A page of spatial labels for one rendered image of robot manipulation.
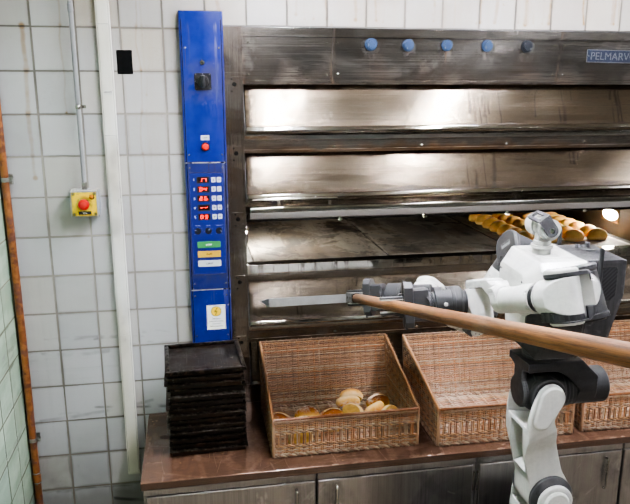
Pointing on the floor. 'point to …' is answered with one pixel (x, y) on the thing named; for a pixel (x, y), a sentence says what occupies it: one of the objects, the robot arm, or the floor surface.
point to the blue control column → (197, 100)
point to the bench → (389, 470)
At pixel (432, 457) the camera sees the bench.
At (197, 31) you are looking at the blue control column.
